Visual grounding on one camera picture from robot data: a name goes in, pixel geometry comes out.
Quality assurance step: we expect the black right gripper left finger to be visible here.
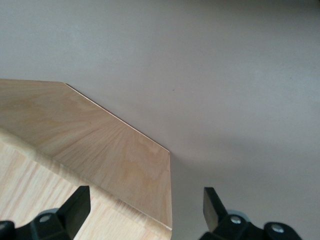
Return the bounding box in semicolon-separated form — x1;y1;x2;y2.
0;185;91;240

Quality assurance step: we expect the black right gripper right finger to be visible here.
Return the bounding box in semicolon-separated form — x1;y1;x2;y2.
202;187;303;240

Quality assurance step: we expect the light wooden drawer cabinet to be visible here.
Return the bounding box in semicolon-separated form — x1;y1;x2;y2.
0;78;174;240

